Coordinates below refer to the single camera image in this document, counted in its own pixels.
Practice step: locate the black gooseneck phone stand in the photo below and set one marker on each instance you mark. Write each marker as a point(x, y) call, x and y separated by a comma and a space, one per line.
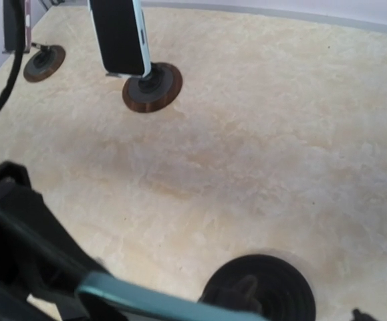
point(262, 284)

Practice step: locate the clear case phone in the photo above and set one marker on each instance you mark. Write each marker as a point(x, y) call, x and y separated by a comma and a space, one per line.
point(10, 26)

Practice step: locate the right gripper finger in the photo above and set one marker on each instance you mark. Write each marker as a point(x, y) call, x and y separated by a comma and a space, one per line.
point(19, 200)

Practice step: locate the folding phone stand wood base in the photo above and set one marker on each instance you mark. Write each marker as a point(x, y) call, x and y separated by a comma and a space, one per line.
point(44, 63)

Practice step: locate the light blue case phone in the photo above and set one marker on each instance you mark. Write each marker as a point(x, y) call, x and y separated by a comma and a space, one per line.
point(121, 34)

